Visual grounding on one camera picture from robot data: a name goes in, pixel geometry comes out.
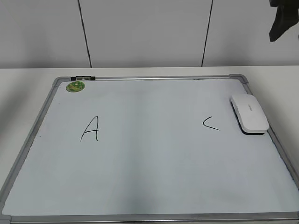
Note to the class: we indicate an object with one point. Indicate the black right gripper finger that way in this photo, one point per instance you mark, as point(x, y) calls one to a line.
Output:
point(287, 15)

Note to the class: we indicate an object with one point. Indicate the white board eraser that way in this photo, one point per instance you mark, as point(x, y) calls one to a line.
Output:
point(250, 114)

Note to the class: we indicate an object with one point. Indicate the black hanging clip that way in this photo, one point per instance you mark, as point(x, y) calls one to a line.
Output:
point(83, 78)

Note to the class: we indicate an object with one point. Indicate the round green magnet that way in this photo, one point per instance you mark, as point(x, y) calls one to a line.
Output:
point(75, 86)

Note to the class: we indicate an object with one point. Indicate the white board with grey frame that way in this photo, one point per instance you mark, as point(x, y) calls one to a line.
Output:
point(148, 150)

